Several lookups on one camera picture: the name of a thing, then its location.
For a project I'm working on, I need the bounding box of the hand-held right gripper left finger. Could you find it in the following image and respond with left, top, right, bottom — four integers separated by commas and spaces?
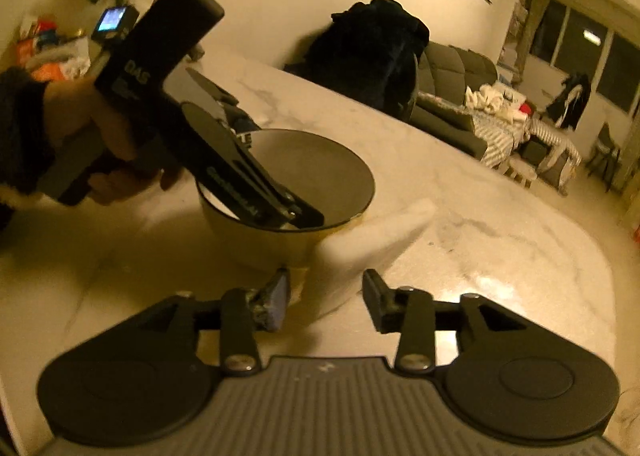
134, 266, 292, 378

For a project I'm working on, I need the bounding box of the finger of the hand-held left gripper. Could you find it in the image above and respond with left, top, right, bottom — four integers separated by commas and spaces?
186, 66, 264, 144
199, 135, 325, 231

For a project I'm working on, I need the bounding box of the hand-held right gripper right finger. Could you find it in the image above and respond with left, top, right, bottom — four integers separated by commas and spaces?
362, 268, 523, 373

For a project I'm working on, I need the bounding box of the yellow bowl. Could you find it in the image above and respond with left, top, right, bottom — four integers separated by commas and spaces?
196, 128, 377, 271

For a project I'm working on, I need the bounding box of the person's left forearm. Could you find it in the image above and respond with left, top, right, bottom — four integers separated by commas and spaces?
0, 66, 57, 241

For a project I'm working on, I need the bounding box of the person's left hand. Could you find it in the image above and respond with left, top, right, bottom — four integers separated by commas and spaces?
44, 78, 183, 207

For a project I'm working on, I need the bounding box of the white plastic bag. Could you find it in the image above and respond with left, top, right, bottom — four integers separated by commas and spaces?
49, 37, 93, 80

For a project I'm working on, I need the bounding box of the orange packet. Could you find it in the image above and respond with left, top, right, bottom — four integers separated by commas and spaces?
16, 36, 67, 82

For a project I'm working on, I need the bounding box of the dark coat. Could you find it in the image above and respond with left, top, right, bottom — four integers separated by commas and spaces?
284, 0, 432, 125

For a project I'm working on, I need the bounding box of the small stool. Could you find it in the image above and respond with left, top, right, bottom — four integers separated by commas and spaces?
507, 157, 540, 187

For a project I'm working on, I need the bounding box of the striped blanket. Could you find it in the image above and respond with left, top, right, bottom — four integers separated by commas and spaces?
469, 110, 582, 173

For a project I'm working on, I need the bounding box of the grey sofa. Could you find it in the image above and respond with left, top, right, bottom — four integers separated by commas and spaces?
407, 40, 501, 163

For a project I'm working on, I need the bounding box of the pile of white clothes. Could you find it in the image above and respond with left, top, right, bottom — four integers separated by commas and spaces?
464, 84, 527, 123

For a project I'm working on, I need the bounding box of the dark chair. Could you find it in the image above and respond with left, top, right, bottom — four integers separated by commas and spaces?
586, 123, 622, 183

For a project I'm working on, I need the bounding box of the hanging dark jacket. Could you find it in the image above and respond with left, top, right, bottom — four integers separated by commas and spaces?
546, 72, 592, 133

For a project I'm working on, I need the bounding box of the curtain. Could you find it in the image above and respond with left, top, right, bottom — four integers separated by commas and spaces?
510, 0, 552, 84

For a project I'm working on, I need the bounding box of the window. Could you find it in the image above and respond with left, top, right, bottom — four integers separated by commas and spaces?
542, 0, 640, 117

